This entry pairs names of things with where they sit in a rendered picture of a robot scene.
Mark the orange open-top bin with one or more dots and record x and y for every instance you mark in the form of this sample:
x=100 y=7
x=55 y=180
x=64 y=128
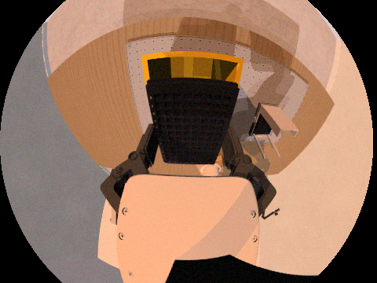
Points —
x=192 y=64

